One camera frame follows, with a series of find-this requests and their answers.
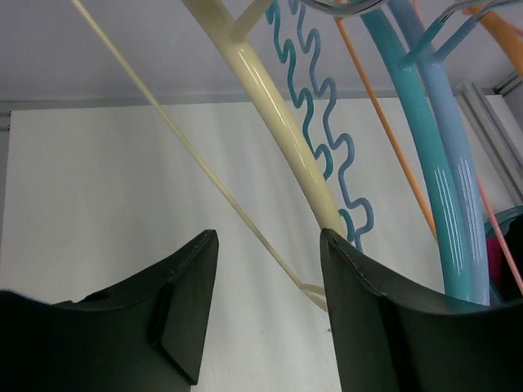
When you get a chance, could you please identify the teal plastic basket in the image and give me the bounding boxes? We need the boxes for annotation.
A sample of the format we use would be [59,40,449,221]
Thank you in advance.
[485,206,522,302]

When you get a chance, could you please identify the pink plastic hanger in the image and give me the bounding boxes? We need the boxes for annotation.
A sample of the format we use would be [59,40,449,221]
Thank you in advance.
[476,177,522,294]

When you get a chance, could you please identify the light blue plastic hanger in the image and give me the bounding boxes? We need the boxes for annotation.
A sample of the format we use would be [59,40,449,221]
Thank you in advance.
[288,0,491,305]

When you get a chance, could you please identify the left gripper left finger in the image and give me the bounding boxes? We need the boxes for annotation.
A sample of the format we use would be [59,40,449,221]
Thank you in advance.
[1,229,218,391]

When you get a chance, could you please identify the teal plastic hanger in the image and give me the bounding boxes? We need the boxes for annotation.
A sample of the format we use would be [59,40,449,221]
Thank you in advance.
[265,1,490,305]

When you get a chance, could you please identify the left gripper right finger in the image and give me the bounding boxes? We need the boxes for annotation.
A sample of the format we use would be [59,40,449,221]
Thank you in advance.
[320,229,522,391]

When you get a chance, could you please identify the orange plastic hanger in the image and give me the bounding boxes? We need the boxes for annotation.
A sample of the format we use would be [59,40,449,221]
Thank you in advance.
[333,17,522,237]

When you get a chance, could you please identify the black trousers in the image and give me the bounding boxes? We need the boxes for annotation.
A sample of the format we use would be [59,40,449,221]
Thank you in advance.
[503,216,522,302]

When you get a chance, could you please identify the magenta cloth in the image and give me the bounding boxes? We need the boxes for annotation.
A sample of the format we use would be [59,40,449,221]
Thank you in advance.
[486,237,510,299]

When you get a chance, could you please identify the cream plastic hanger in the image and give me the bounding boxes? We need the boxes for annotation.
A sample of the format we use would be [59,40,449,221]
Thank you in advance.
[73,1,345,310]

